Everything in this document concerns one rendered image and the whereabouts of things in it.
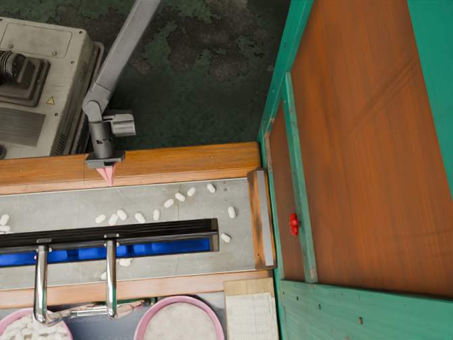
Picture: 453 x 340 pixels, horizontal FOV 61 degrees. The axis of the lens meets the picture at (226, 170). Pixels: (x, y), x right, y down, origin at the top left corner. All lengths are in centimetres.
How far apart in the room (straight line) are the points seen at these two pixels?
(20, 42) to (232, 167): 118
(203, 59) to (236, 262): 139
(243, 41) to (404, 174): 206
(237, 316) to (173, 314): 20
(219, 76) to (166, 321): 144
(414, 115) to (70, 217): 115
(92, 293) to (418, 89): 111
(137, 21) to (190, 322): 87
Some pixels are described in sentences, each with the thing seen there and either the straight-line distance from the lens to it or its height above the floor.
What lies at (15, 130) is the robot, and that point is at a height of 48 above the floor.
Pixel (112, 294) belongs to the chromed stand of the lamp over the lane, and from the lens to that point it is 90.
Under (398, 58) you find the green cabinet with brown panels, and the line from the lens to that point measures 38.
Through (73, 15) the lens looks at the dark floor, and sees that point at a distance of 264.
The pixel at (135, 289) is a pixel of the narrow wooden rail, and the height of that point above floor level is 76.
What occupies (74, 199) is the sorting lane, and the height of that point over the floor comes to 74.
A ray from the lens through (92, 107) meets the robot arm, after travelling 108.
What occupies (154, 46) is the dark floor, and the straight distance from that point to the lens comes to 240.
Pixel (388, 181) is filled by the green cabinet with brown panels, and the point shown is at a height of 162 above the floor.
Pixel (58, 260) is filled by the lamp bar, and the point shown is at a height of 107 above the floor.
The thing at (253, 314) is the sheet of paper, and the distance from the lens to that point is 121.
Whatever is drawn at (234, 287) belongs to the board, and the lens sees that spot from 121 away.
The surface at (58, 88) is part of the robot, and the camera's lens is 184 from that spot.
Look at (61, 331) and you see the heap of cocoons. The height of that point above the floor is 74.
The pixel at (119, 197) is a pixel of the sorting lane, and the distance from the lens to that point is 131.
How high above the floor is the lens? 198
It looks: 75 degrees down
